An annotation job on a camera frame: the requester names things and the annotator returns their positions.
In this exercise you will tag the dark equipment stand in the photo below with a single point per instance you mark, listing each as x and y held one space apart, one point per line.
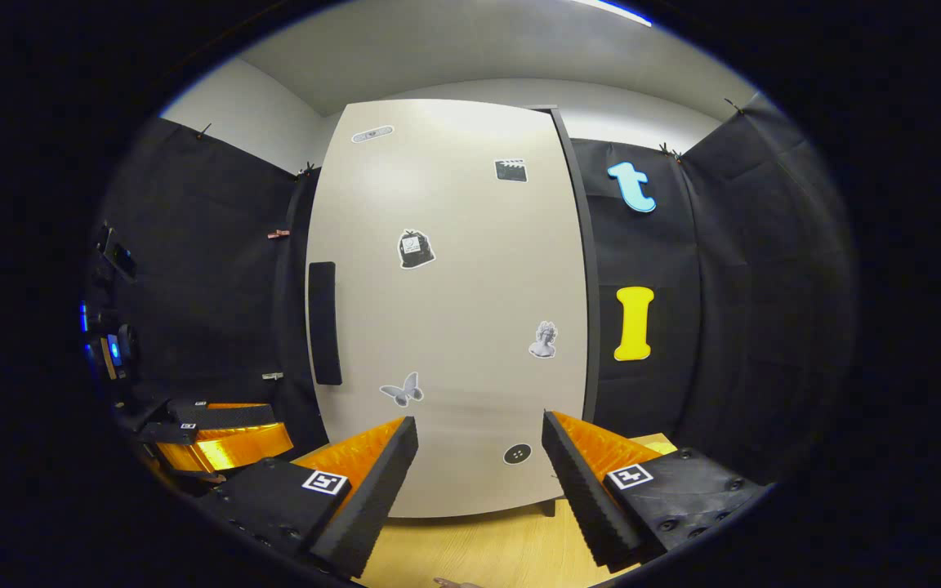
115 257

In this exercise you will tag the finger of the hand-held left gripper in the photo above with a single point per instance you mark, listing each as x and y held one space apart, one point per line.
168 433
225 415

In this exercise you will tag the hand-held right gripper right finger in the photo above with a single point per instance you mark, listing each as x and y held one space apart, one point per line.
585 506

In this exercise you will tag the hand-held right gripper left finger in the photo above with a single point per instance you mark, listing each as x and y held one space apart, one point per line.
372 498

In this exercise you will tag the black backdrop cloth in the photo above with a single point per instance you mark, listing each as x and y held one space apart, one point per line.
764 286

